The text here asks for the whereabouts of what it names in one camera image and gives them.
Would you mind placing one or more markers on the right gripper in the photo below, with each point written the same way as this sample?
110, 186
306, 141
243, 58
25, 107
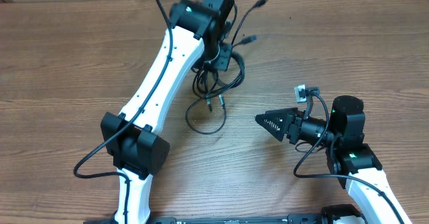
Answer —
293, 125

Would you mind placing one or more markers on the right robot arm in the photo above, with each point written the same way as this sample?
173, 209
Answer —
351, 161

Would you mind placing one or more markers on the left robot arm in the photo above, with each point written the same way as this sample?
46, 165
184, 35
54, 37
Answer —
194, 40

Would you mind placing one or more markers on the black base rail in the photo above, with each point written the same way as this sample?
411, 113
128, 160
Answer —
231, 220

